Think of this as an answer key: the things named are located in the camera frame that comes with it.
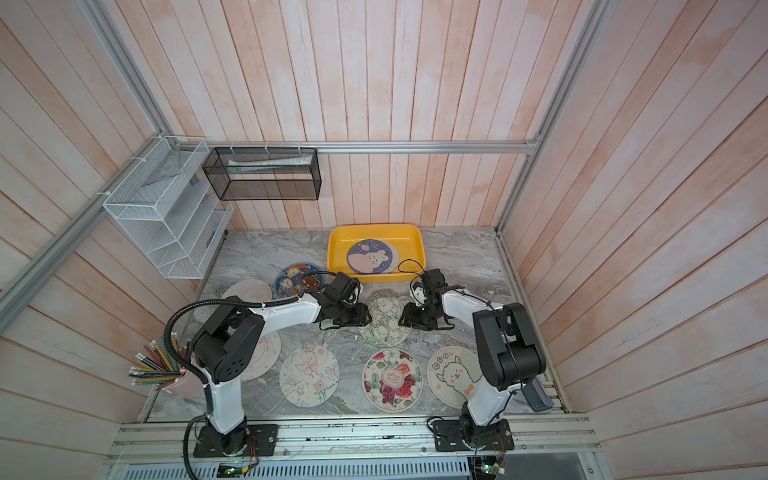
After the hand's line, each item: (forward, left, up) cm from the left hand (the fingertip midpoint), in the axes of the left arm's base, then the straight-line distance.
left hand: (365, 323), depth 93 cm
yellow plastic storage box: (+37, -16, 0) cm, 40 cm away
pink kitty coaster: (+13, +41, 0) cm, 43 cm away
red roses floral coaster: (-17, -8, -2) cm, 19 cm away
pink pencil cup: (-21, +44, +7) cm, 49 cm away
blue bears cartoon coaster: (+16, +28, -1) cm, 32 cm away
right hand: (+1, -13, 0) cm, 13 cm away
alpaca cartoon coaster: (-15, -25, -1) cm, 30 cm away
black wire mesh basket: (+48, +37, +23) cm, 65 cm away
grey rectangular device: (-22, -46, +3) cm, 51 cm away
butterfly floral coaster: (-16, +16, -1) cm, 22 cm away
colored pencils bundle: (-17, +53, +10) cm, 56 cm away
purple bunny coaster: (+27, -2, 0) cm, 28 cm away
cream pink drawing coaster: (+27, -10, -1) cm, 29 cm away
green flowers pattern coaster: (-2, -6, -1) cm, 6 cm away
